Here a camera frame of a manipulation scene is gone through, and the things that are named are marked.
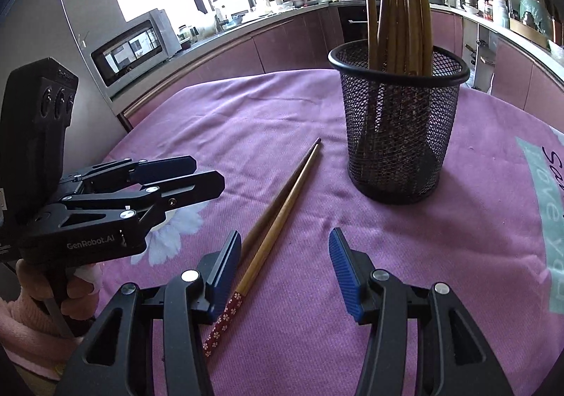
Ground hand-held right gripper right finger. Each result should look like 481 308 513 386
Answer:
328 227 514 396

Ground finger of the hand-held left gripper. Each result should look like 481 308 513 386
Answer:
57 155 198 194
37 171 226 230

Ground cardboard box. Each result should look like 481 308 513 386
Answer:
510 17 549 46

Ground bunch of wooden chopsticks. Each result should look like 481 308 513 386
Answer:
362 0 435 167

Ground dark brown wooden chopstick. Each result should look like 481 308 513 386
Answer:
240 140 319 249

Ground person's left hand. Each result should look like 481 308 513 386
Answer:
17 261 103 336

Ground black mesh utensil holder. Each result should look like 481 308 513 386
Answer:
327 40 471 205

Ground white kitchen countertop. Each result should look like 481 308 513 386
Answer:
176 0 564 66

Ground silver microwave oven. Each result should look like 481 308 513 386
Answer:
90 9 181 99

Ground pink floral blanket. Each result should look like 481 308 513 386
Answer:
94 67 564 396

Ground light floral-end wooden chopstick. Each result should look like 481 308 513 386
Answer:
202 138 322 358

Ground pink kitchen base cabinets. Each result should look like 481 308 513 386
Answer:
119 4 564 132

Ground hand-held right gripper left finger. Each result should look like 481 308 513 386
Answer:
55 229 242 396

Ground teal bag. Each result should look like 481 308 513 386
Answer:
519 0 551 26

